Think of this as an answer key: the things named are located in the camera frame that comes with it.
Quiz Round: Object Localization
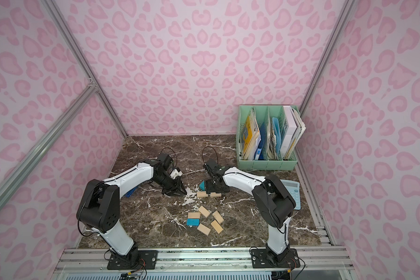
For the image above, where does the wooden block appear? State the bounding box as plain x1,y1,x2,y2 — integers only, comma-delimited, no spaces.
198,206,211,218
187,212,201,219
197,191,208,198
211,220,224,234
212,211,224,224
197,224,211,236
210,192,222,197

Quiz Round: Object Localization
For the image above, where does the teal triangle block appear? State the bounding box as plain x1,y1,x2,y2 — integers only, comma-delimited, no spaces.
199,181,207,191

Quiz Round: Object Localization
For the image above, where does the wooden block top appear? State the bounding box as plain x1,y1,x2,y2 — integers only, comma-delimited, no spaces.
197,191,208,198

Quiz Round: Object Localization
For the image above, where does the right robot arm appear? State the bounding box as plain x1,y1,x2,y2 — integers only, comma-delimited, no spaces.
203,159,296,256

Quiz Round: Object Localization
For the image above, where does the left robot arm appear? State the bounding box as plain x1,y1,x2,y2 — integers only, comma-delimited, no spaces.
77,153,187,259

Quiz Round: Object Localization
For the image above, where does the teal rectangular block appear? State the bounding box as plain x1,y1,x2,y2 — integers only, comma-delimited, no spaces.
186,218,200,226

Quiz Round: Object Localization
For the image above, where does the wooden block bottom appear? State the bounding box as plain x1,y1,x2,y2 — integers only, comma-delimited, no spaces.
197,224,211,236

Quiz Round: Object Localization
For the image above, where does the yellow book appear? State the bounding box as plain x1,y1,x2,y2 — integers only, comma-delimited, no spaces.
240,107,261,161

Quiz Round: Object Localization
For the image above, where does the green file organizer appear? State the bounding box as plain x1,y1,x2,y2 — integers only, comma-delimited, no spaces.
236,105,298,170

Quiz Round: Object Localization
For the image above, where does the grey calculator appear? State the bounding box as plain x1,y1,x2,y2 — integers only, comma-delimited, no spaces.
281,180,301,211

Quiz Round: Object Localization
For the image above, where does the blue folder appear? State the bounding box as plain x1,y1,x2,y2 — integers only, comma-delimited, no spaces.
271,117,282,156

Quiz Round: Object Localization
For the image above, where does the white book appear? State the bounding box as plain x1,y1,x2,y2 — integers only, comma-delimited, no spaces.
280,106,306,160

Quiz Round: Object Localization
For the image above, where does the aluminium front rail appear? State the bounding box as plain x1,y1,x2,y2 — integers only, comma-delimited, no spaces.
54,246,354,274

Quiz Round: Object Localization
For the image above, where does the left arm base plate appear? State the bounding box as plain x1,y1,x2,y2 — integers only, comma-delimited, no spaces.
107,248,158,271

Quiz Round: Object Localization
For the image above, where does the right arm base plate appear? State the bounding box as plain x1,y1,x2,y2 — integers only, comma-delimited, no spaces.
250,247,301,270

